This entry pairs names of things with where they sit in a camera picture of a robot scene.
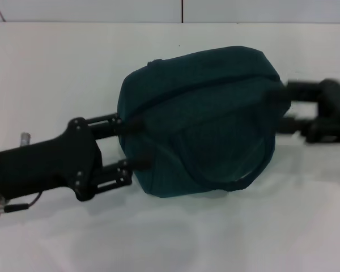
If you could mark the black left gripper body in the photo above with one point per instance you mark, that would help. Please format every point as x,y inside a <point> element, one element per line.
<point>45,161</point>

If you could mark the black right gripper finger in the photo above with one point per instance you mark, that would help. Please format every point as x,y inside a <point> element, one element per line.
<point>294,92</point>
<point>297,124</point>

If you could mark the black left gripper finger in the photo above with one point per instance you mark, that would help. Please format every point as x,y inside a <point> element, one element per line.
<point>122,173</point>
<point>113,124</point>

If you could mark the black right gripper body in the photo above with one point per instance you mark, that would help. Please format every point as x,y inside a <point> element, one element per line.
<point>334,110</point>

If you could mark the dark teal insulated lunch bag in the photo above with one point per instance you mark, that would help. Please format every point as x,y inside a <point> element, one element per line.
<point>201,122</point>

